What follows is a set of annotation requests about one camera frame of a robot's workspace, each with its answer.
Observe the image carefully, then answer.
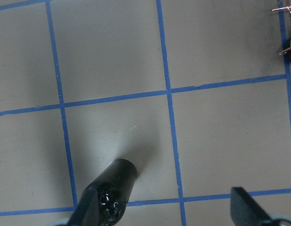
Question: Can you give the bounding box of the dark wine bottle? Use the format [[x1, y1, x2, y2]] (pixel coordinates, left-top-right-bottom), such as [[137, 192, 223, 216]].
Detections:
[[84, 159, 137, 226]]

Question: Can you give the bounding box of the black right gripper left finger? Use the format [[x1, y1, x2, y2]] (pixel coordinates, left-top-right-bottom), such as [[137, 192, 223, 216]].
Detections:
[[68, 188, 99, 226]]

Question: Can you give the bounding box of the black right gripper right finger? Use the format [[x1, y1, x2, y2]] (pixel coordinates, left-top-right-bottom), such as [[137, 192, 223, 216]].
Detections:
[[231, 187, 273, 226]]

